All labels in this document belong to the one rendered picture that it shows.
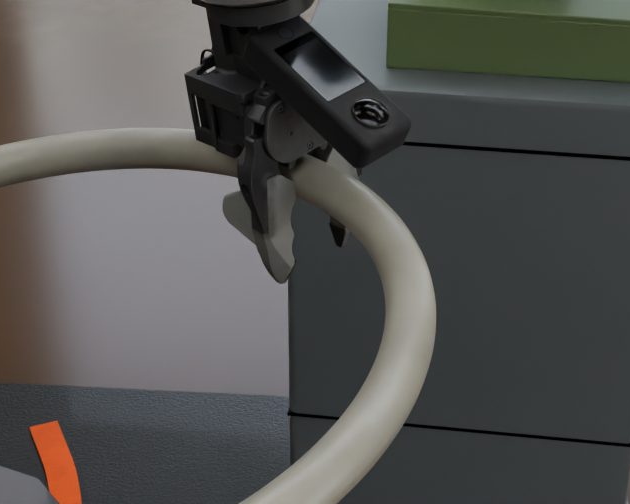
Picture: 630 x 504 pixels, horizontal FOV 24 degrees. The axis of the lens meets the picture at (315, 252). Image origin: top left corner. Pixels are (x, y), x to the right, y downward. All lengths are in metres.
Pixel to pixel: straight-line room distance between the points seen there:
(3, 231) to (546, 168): 1.63
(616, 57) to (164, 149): 0.59
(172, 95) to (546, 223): 2.00
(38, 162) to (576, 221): 0.65
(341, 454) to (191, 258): 2.06
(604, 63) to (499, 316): 0.30
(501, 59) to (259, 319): 1.21
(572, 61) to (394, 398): 0.77
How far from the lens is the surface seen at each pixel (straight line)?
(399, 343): 0.82
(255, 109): 0.96
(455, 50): 1.51
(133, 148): 1.07
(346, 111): 0.92
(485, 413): 1.68
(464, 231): 1.54
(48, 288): 2.75
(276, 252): 1.01
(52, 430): 2.37
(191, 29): 3.78
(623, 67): 1.51
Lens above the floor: 1.48
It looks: 32 degrees down
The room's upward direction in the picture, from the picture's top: straight up
